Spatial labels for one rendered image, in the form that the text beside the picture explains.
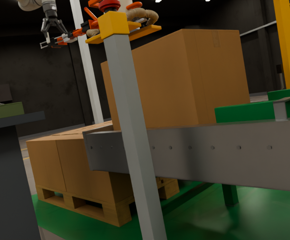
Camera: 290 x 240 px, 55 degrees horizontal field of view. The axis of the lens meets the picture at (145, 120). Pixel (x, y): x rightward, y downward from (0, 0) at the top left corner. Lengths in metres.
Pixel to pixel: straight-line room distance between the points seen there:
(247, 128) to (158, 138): 0.36
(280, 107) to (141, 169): 0.44
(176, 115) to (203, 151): 0.27
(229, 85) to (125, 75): 0.55
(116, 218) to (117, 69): 1.07
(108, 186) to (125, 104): 0.91
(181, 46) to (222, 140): 0.41
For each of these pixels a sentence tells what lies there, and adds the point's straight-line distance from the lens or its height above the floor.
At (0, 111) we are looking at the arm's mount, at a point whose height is 0.78.
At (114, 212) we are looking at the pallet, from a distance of 1.75.
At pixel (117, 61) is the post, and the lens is 0.89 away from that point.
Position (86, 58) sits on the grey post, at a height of 1.62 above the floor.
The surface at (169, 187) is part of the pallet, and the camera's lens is 2.02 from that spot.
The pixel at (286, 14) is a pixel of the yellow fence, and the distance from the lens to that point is 1.60.
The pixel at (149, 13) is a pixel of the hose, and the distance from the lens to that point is 1.58.
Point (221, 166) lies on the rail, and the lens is 0.92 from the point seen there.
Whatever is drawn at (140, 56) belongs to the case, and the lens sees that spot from 1.27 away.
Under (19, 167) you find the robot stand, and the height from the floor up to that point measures 0.51.
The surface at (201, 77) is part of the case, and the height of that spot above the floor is 0.76.
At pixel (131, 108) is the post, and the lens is 0.88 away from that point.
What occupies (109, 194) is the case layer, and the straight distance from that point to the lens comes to 1.73.
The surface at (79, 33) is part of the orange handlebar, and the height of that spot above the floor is 1.20.
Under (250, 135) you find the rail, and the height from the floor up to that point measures 0.56.
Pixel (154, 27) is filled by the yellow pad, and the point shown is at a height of 1.09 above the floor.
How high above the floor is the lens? 0.72
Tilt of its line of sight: 4 degrees down
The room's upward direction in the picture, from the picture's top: 11 degrees counter-clockwise
